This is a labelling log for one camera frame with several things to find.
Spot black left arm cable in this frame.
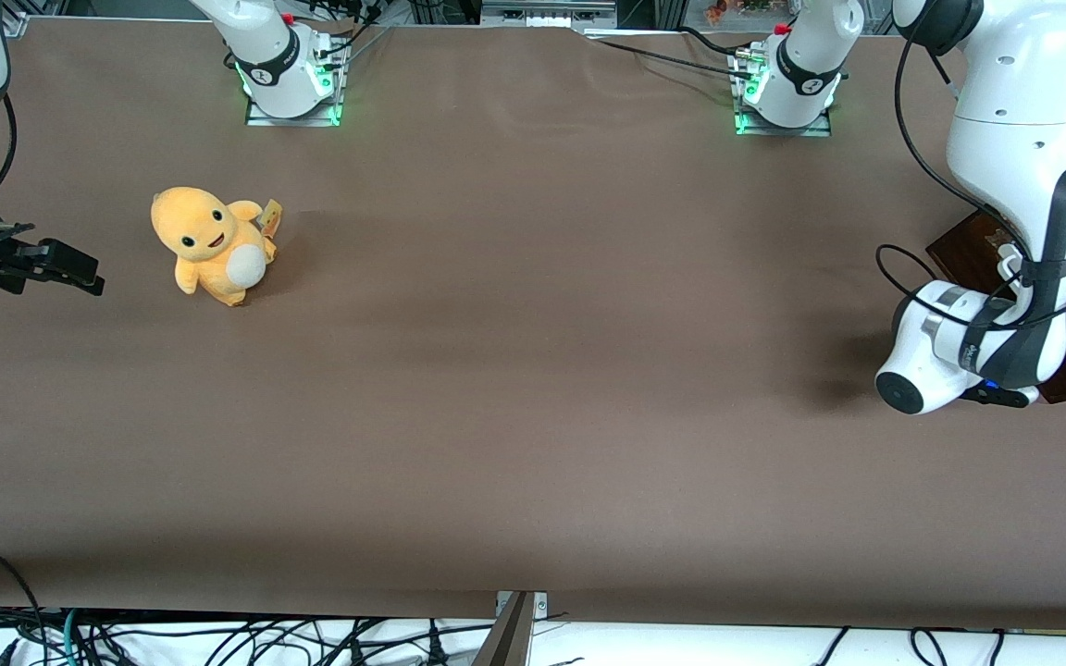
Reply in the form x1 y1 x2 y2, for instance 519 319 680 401
874 28 1066 330

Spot yellow plush toy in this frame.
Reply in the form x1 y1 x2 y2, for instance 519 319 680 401
150 186 282 307

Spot black cable to arm base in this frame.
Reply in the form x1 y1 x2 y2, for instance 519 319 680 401
587 26 749 79

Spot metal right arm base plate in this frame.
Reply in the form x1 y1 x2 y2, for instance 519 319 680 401
245 91 342 128

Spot black cables behind arm base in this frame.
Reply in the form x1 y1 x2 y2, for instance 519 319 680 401
297 0 395 66

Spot aluminium frame profile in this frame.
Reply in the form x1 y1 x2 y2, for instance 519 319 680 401
481 0 618 29

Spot black cable on white floor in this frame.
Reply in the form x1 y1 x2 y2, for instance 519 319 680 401
815 627 1006 666

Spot metal table edge bracket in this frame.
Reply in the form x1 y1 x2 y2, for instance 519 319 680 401
473 591 549 666

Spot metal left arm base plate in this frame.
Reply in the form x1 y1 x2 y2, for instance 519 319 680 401
735 109 833 138

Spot black cable bundle under table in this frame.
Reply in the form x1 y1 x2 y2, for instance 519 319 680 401
0 612 497 666

